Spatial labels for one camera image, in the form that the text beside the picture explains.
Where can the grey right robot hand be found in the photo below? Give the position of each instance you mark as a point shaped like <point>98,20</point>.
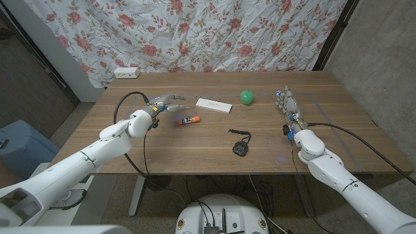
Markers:
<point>291,107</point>

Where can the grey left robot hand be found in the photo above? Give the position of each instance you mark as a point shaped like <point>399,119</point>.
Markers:
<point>162,102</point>

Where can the glue stick with blue label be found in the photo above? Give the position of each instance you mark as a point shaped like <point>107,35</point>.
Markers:
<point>188,120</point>

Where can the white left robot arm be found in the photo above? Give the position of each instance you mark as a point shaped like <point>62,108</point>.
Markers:
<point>71,165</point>

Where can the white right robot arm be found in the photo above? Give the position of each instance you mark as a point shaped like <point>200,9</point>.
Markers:
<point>351,185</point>

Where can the green ball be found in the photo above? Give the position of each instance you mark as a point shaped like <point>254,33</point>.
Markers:
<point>247,97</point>

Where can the white power strip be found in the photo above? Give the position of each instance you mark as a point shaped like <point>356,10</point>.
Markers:
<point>126,72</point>

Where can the flat white rectangular box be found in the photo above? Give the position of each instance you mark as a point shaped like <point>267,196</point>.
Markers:
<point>214,105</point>

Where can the floral rose print curtain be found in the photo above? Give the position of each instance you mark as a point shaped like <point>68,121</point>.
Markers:
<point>195,35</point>

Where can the round black floor fan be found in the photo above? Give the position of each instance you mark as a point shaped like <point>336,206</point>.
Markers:
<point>159,183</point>

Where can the black backdrop stand pole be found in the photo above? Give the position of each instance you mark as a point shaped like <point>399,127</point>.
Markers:
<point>334,35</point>

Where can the metal table leg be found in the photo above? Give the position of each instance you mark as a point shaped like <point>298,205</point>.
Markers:
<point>136,198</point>
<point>305,198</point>

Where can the white robot torso base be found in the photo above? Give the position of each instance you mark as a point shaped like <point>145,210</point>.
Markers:
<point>224,211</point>

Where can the grey sneaker shoe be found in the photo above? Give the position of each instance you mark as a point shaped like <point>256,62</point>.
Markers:
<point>70,196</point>

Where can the blue plastic bin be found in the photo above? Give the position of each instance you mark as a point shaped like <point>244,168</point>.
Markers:
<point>22,146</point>

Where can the white robot head rim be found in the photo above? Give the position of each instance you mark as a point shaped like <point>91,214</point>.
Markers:
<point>65,230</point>

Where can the person bare leg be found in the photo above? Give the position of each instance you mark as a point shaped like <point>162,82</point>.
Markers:
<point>6,175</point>

